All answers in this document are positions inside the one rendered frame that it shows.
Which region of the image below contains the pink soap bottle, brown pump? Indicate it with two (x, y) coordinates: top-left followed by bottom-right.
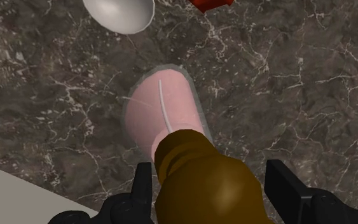
(122, 64), (274, 224)

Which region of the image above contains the red robot stand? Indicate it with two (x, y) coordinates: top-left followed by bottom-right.
(188, 0), (235, 14)

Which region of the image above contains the white bowl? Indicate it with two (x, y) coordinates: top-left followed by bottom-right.
(82, 0), (156, 35)

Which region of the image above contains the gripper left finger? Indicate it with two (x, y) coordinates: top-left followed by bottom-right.
(48, 162), (155, 224)

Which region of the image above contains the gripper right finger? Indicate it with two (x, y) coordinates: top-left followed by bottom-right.
(264, 159), (358, 224)

